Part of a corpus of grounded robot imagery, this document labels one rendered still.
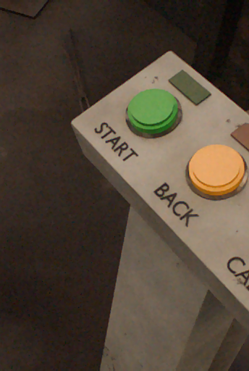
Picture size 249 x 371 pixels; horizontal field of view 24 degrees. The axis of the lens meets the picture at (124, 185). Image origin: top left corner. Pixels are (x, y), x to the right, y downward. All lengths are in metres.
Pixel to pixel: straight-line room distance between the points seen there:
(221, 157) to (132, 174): 0.07
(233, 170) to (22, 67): 1.12
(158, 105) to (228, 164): 0.08
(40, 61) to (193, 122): 1.08
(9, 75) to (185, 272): 1.07
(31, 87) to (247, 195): 1.06
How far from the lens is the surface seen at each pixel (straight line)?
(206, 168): 0.43
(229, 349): 0.85
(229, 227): 0.42
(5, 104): 1.39
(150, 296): 0.53
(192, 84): 0.49
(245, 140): 0.45
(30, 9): 1.71
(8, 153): 1.27
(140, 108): 0.46
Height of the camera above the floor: 0.91
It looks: 48 degrees down
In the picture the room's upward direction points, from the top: 10 degrees clockwise
